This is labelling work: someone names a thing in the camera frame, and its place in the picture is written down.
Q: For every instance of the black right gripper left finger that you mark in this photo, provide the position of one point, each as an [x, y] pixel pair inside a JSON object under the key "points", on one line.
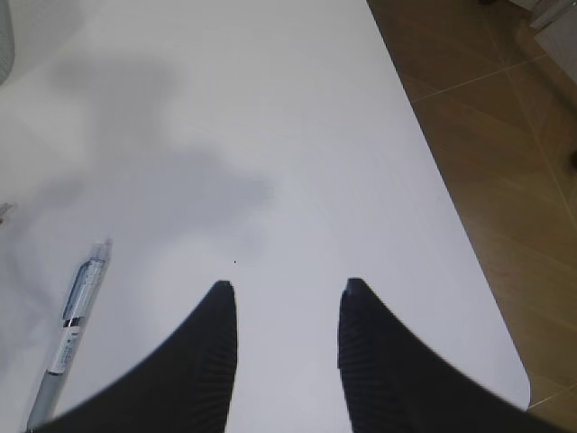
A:
{"points": [[185, 385]]}

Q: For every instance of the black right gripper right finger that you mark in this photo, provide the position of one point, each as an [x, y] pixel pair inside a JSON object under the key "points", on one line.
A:
{"points": [[393, 382]]}

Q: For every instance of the grey furniture base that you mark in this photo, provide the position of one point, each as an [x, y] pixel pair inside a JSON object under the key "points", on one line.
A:
{"points": [[555, 22]]}

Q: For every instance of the blue white ballpoint pen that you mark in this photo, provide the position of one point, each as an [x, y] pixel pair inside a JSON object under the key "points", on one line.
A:
{"points": [[82, 294]]}

